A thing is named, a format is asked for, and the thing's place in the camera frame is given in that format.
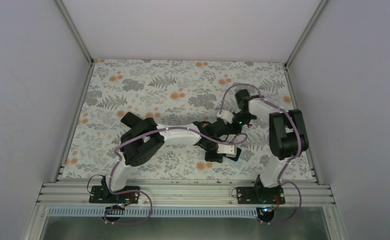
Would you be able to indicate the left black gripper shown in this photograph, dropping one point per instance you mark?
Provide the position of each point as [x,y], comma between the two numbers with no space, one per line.
[216,158]

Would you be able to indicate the black phone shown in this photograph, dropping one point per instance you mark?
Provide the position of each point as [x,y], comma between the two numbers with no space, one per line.
[130,119]

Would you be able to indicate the black smartphone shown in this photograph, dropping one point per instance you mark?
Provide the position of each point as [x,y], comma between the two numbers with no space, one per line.
[234,157]

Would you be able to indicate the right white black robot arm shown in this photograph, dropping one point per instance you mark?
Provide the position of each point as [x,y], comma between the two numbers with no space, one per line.
[287,139]

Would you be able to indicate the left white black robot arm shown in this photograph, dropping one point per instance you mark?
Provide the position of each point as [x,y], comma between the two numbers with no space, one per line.
[146,137]

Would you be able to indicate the floral patterned table mat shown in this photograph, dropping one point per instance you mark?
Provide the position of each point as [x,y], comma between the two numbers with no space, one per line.
[172,92]

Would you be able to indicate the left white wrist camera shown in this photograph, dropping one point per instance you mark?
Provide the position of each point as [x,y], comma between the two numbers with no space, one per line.
[225,149]

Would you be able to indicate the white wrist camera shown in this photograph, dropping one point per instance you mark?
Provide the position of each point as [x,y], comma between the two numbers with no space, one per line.
[226,116]
[225,149]

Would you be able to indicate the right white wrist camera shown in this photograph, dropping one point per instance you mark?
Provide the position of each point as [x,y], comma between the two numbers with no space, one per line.
[226,116]

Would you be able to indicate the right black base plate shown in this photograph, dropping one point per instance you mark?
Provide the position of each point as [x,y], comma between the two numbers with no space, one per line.
[260,195]

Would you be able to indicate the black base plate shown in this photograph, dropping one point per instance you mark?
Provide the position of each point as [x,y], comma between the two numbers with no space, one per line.
[101,195]
[260,195]

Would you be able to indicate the slotted grey cable duct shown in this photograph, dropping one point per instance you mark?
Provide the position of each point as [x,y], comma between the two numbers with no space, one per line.
[155,212]

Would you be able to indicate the aluminium extrusion rail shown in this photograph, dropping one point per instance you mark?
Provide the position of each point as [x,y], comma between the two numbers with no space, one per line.
[176,193]

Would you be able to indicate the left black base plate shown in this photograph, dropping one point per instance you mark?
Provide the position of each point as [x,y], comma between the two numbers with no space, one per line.
[101,195]

